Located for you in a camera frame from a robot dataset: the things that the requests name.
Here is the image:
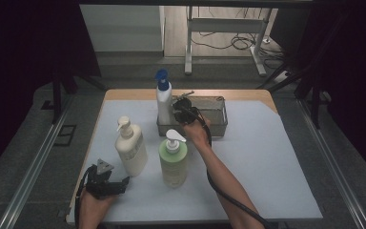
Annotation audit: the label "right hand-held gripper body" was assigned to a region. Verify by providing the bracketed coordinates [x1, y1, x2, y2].
[173, 91, 205, 126]

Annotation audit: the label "dark curtain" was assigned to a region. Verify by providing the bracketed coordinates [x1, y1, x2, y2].
[270, 0, 366, 187]
[0, 0, 102, 182]

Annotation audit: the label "white metal desk frame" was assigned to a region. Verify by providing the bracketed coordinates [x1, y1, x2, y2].
[184, 5, 268, 77]

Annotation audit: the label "aluminium rail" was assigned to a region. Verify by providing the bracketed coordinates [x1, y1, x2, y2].
[296, 98, 366, 229]
[0, 94, 74, 229]

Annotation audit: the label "white power strip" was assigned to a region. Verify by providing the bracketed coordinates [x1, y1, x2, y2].
[274, 71, 292, 84]

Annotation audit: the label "black cables on floor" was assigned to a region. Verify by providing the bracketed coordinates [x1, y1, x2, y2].
[190, 7, 285, 70]

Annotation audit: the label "person's right hand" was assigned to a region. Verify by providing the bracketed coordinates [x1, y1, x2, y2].
[182, 115, 213, 148]

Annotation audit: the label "light blue mat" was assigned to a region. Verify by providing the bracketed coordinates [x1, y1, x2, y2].
[66, 99, 324, 224]

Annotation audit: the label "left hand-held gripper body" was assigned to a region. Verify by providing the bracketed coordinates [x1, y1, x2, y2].
[85, 157, 122, 200]

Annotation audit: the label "black metal stand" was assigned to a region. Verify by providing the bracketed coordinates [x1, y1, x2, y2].
[51, 61, 109, 126]
[256, 61, 323, 130]

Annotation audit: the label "cream pump bottle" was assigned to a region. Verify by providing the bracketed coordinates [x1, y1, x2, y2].
[114, 115, 149, 177]

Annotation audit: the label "green pump bottle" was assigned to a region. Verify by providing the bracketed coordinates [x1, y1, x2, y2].
[157, 128, 189, 189]

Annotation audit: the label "grey metal mesh basket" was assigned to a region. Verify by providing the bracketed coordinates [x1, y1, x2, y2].
[156, 94, 229, 138]

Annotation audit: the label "white cabinet panel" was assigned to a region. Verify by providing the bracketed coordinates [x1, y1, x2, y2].
[79, 4, 166, 53]

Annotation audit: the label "person's left hand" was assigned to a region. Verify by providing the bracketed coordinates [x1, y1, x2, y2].
[78, 191, 119, 222]

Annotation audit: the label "white bottle with blue cap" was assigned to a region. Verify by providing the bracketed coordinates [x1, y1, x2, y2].
[153, 68, 174, 126]

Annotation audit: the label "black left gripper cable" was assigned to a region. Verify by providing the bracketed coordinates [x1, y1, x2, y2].
[74, 164, 97, 229]

